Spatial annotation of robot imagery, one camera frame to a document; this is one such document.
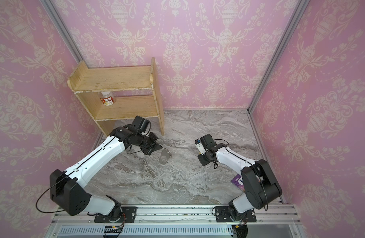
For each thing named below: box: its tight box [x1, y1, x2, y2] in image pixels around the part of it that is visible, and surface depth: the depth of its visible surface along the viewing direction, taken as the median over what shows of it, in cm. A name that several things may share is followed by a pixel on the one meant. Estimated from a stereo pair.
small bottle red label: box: [100, 91, 115, 107], surface depth 94 cm
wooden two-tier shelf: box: [67, 57, 165, 138], surface depth 85 cm
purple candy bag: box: [230, 173, 245, 193], surface depth 85 cm
